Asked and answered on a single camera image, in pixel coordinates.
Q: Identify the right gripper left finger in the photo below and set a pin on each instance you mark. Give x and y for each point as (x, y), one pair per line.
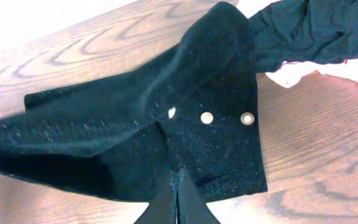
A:
(163, 208)

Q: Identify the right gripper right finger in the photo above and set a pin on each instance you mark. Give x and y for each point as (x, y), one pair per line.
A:
(192, 209)

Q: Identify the black velvet garment with buttons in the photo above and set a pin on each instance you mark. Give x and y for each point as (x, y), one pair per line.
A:
(115, 138)

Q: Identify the dark navy crumpled garment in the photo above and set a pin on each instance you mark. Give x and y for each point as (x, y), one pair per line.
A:
(319, 31)

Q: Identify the pink and white garment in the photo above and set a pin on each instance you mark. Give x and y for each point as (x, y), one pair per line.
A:
(290, 73)

